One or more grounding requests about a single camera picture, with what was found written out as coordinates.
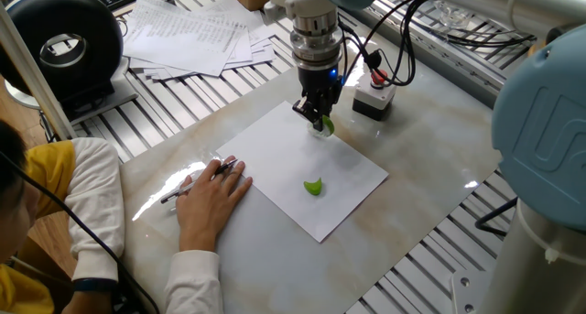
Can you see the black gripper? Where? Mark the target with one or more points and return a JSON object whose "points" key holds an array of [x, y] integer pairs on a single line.
{"points": [[320, 87]]}

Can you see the green clear correction tape dispenser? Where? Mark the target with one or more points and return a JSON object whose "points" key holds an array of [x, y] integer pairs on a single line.
{"points": [[327, 126]]}

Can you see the white paper sheet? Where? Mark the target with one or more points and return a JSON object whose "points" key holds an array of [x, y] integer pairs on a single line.
{"points": [[284, 158]]}

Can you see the black and clear pen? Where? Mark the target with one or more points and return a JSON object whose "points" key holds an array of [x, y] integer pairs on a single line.
{"points": [[176, 196]]}

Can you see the left forearm white sleeve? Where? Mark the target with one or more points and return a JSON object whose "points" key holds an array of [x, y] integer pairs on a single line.
{"points": [[96, 204]]}

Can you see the right forearm white sleeve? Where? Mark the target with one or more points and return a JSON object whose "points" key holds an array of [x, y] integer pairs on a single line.
{"points": [[192, 282]]}

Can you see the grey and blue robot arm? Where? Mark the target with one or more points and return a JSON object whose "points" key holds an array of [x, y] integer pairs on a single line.
{"points": [[540, 131]]}

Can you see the person's right hand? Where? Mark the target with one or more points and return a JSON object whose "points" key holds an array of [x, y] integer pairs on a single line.
{"points": [[206, 208]]}

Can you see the red emergency stop button box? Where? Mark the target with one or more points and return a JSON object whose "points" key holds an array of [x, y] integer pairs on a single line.
{"points": [[373, 99]]}

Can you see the green plastic cap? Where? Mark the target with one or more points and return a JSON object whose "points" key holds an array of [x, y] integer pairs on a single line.
{"points": [[313, 187]]}

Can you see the pile of printed papers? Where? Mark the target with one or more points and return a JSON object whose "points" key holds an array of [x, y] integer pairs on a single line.
{"points": [[183, 35]]}

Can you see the clear glass beaker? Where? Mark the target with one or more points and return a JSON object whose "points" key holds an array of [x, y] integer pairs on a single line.
{"points": [[451, 16]]}

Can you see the yellow shirt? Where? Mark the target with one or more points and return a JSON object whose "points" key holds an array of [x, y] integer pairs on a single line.
{"points": [[50, 176]]}

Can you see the black wristwatch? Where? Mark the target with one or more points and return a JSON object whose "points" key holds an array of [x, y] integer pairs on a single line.
{"points": [[94, 285]]}

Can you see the person's head black hair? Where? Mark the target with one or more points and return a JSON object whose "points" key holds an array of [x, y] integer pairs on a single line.
{"points": [[14, 204]]}

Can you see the silver robot mount plate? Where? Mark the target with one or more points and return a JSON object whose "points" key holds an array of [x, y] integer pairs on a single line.
{"points": [[464, 295]]}

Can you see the aluminium frame beam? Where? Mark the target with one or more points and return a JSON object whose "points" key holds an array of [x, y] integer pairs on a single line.
{"points": [[32, 76]]}

